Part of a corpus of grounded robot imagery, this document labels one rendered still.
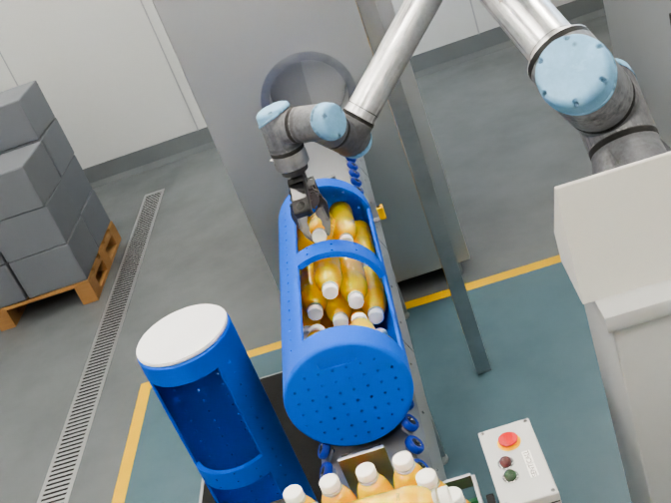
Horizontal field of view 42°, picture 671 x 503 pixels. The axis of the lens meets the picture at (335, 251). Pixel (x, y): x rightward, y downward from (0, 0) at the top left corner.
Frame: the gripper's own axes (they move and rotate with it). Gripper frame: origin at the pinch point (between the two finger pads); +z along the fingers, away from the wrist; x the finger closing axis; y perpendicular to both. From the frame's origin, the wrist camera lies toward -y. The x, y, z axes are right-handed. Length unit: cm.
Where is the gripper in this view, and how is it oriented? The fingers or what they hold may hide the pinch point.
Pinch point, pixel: (319, 235)
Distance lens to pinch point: 234.8
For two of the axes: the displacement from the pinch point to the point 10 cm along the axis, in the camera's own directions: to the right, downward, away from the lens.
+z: 3.2, 8.3, 4.6
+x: -9.5, 3.1, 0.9
